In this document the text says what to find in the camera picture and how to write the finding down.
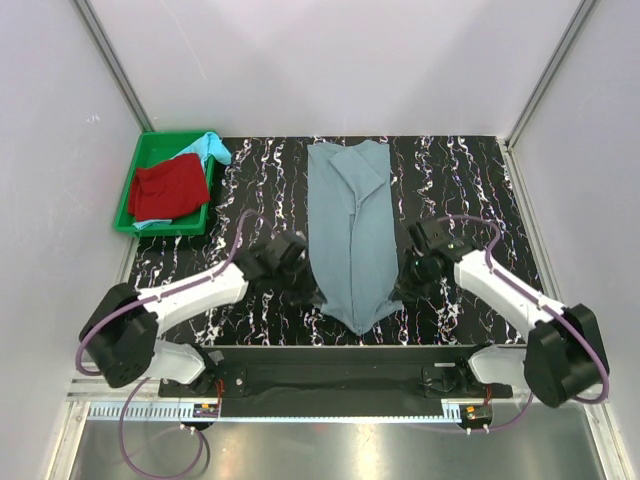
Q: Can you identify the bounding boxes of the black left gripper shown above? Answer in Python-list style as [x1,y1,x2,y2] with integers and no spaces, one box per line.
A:
[274,253,326,305]

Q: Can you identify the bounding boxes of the grey-blue polo shirt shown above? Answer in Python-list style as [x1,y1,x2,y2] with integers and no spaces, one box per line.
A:
[307,140,402,335]

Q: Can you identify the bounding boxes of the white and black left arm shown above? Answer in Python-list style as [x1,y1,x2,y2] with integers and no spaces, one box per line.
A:
[79,231,323,397]

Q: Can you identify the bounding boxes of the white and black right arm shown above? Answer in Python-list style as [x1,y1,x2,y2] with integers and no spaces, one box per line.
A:
[394,219,610,408]

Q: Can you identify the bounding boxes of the right connector box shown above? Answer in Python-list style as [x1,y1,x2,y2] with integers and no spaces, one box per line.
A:
[463,403,493,422]

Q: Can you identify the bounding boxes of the connector box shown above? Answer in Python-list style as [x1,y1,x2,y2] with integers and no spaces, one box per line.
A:
[192,403,220,419]
[463,403,493,422]

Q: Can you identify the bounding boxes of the left connector box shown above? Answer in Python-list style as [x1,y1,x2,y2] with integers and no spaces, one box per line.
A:
[192,403,220,419]

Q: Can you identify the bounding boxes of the light blue t shirt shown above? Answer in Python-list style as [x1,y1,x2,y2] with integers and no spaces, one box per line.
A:
[130,131,233,232]

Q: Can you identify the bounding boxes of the red t shirt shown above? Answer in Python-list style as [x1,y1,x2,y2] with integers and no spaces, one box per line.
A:
[127,153,210,222]

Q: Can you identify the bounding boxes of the green plastic tray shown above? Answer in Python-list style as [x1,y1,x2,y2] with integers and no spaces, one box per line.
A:
[114,130,220,237]

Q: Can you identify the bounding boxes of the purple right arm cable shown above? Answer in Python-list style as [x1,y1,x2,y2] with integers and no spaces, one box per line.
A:
[424,214,612,434]

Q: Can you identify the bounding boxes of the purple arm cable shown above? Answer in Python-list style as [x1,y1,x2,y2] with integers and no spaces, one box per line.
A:
[74,209,281,476]
[424,214,612,434]

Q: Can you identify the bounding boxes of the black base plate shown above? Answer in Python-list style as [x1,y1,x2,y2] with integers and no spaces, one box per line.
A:
[158,344,515,419]

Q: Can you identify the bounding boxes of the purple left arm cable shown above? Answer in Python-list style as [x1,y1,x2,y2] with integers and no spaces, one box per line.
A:
[74,209,281,476]

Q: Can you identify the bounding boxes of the white slotted cable duct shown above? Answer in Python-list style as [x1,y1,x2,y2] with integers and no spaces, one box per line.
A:
[87,400,462,425]

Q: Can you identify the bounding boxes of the aluminium front rail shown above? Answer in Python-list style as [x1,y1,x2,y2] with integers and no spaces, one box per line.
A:
[44,377,635,479]

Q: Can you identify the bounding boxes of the left aluminium corner post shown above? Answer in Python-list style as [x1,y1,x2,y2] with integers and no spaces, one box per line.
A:
[71,0,155,132]

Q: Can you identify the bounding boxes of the aluminium corner post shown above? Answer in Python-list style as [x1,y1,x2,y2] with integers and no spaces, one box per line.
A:
[504,0,600,151]
[71,0,155,132]

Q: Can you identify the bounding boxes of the right aluminium corner post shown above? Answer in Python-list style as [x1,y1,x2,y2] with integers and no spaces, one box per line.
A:
[504,0,600,151]

